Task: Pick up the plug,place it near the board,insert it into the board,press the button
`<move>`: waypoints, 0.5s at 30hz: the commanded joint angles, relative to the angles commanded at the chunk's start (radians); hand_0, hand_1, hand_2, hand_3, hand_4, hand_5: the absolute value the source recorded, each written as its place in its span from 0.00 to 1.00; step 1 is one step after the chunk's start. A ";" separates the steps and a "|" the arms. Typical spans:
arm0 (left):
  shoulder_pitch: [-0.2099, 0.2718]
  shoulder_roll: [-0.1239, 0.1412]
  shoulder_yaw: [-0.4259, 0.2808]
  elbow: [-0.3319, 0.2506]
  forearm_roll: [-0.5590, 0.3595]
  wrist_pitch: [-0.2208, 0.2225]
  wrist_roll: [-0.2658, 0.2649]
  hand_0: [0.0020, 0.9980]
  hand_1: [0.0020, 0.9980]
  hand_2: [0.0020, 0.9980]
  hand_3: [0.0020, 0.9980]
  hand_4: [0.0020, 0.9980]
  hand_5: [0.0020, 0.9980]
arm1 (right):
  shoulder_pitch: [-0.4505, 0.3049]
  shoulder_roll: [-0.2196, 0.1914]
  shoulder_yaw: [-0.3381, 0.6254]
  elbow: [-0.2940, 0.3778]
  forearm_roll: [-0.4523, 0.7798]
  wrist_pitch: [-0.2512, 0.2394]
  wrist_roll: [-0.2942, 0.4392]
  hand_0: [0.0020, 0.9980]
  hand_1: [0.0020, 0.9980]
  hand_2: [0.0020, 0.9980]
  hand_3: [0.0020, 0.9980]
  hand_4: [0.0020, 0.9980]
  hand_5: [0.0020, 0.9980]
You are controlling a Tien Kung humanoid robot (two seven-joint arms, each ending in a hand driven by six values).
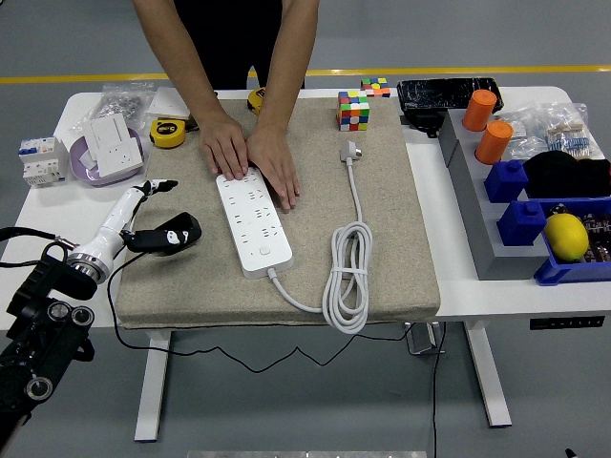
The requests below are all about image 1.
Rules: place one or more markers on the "person's left forearm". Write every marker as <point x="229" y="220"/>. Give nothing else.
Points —
<point x="291" y="57"/>

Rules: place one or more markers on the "grey stepped block stand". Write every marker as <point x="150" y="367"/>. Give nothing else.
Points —
<point x="496" y="257"/>

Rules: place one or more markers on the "person's right hand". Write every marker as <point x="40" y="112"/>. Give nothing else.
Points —
<point x="224" y="148"/>

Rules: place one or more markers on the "grey box under table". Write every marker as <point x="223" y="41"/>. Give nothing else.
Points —
<point x="422" y="339"/>

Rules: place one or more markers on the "black table control panel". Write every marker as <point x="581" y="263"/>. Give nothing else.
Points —
<point x="565" y="323"/>

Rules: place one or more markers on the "black power adapter plug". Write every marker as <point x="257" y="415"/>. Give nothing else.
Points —
<point x="189" y="222"/>

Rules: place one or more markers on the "person's torso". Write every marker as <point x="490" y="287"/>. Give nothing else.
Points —
<point x="229" y="38"/>

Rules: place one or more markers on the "clear bag of small parts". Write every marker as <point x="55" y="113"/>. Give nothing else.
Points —
<point x="522" y="131"/>

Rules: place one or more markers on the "clear bag of resistors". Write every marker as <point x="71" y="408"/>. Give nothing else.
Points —
<point x="568" y="136"/>

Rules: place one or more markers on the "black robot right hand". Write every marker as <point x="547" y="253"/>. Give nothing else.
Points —
<point x="571" y="453"/>

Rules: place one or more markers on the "purple bowl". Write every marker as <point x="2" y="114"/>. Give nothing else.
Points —
<point x="78" y="169"/>

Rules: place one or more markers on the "person's left hand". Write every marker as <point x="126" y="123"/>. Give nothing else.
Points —
<point x="274" y="162"/>

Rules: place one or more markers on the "white wall socket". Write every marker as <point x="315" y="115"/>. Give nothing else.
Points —
<point x="119" y="155"/>

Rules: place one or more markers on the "black wrapped plastic tray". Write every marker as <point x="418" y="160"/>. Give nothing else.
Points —
<point x="439" y="93"/>

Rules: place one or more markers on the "white circuit breaker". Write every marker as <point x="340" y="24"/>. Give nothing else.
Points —
<point x="43" y="162"/>

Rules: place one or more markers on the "dark circuit boards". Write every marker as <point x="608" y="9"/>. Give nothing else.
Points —
<point x="599" y="229"/>

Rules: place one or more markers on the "blue plastic bin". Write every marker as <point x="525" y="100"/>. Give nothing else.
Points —
<point x="558" y="274"/>

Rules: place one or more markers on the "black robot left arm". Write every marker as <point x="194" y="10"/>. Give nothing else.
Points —
<point x="43" y="329"/>

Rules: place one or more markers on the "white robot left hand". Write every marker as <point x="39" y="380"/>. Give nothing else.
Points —
<point x="112" y="222"/>

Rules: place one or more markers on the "small colourful puzzle cube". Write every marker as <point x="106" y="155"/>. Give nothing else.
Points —
<point x="374" y="87"/>

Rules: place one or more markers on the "black cloth bundle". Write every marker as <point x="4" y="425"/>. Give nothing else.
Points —
<point x="565" y="174"/>

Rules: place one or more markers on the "yellow tape measure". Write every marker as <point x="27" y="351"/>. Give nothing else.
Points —
<point x="167" y="133"/>
<point x="255" y="101"/>

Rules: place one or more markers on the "person's right forearm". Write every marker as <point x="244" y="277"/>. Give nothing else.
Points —
<point x="181" y="57"/>

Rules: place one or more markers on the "small white plastic piece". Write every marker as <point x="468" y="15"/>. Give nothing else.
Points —
<point x="89" y="160"/>

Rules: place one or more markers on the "white table leg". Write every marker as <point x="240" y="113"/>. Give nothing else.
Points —
<point x="484" y="372"/>
<point x="155" y="381"/>

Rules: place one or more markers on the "yellow lemon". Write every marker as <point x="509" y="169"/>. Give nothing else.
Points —
<point x="566" y="237"/>

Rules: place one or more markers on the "white switch panel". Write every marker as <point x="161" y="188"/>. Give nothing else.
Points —
<point x="110" y="129"/>

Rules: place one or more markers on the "white power strip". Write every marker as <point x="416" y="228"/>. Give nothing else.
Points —
<point x="258" y="229"/>

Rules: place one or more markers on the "orange cylinder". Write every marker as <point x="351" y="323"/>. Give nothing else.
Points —
<point x="494" y="143"/>
<point x="479" y="112"/>

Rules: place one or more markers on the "clear bag of screws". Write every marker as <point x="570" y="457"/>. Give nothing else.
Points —
<point x="119" y="102"/>

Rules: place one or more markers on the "white wall switch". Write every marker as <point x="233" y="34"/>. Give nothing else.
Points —
<point x="164" y="102"/>

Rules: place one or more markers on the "blue stepped block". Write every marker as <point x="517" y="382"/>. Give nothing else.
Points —
<point x="506" y="181"/>
<point x="522" y="224"/>

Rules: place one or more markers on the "grey-brown fabric mat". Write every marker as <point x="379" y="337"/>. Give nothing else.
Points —
<point x="310" y="267"/>

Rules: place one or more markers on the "large colourful puzzle cube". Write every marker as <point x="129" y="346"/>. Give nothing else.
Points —
<point x="353" y="112"/>

